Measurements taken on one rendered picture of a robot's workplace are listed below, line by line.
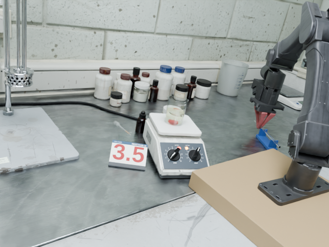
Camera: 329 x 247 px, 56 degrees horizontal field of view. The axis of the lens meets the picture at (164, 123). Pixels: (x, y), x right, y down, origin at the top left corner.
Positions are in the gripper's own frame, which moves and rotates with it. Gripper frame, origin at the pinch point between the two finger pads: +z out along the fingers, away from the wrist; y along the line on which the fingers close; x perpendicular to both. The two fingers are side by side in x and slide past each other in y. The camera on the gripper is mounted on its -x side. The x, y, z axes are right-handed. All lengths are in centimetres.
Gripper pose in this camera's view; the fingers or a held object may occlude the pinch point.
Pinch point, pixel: (259, 126)
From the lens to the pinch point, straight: 115.0
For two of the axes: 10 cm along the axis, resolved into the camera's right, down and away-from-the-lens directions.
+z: -1.9, 9.0, 3.9
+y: -9.7, -1.2, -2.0
